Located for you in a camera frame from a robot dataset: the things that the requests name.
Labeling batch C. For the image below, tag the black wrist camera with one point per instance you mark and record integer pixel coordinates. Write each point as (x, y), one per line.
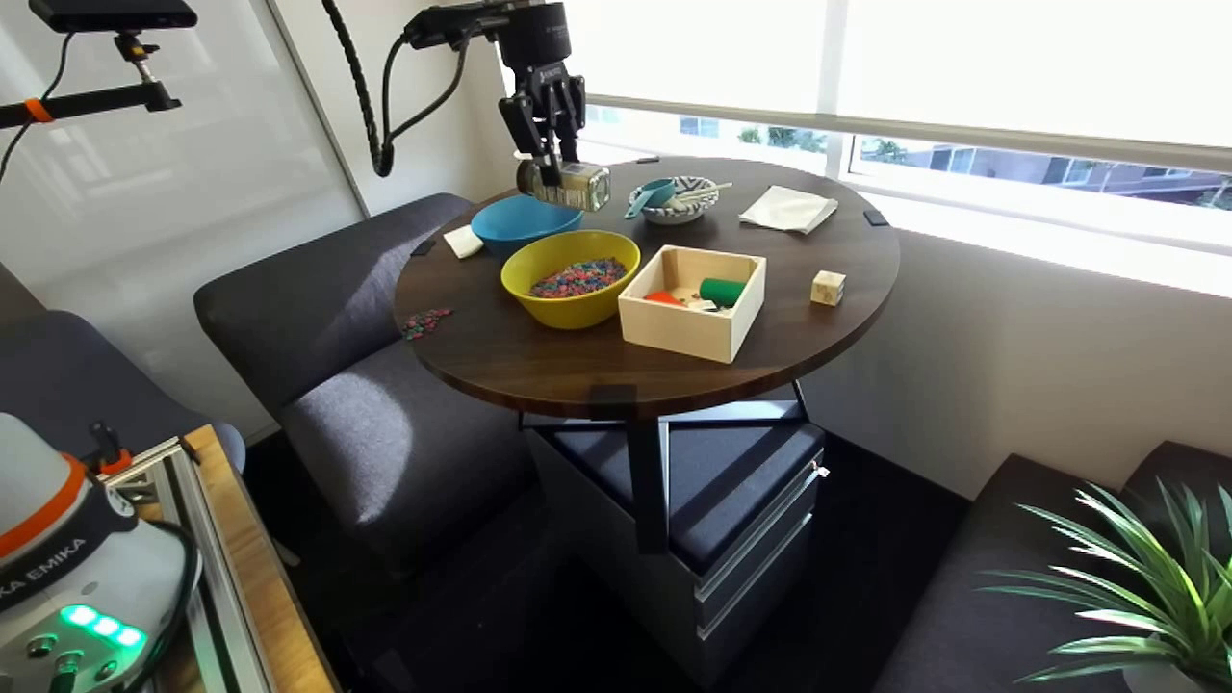
(457, 24)

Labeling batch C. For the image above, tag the black exterior camera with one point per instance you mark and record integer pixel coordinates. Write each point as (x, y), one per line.
(113, 14)

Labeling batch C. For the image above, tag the light wooden box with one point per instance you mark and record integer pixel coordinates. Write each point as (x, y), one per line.
(688, 338)

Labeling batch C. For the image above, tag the green potted plant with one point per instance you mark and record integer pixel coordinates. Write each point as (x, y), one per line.
(1142, 581)

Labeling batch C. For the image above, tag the grey window rail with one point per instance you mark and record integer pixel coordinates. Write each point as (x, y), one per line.
(897, 130)

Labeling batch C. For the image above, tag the blue bowl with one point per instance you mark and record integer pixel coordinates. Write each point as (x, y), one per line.
(519, 220)

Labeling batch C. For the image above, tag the patterned plate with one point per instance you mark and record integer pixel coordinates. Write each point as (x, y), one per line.
(689, 202)

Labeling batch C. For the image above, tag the dark grey sofa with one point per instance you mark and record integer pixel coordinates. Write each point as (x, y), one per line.
(1002, 601)

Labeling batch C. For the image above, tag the aluminium frame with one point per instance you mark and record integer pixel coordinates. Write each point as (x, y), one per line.
(206, 541)

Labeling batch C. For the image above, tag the white napkin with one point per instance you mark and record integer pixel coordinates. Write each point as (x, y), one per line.
(463, 241)

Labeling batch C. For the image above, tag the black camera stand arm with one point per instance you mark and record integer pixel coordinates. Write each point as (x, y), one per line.
(77, 106)

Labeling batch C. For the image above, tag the orange block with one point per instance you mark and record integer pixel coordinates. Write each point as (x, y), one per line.
(662, 298)

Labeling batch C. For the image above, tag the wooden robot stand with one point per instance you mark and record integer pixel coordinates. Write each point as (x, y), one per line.
(276, 601)

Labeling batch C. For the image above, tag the colourful beads in yellow bowl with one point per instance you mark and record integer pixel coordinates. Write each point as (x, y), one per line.
(580, 277)

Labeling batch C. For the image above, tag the blue plastic scoop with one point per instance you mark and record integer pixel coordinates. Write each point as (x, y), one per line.
(647, 197)

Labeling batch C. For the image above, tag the green plastic piece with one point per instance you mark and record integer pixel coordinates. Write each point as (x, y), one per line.
(720, 291)

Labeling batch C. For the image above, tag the white paper sheets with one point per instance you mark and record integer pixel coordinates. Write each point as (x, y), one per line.
(792, 209)

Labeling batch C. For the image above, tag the small wooden cube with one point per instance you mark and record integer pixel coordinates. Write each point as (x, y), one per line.
(827, 288)

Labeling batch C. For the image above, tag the yellow bowl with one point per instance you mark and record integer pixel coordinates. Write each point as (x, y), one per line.
(564, 310)

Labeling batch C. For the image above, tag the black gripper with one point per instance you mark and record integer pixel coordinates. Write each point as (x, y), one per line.
(541, 60)

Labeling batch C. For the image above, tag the black table leg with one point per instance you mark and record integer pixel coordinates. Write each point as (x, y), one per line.
(647, 476)

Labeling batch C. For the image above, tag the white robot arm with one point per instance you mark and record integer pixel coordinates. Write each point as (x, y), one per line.
(61, 564)

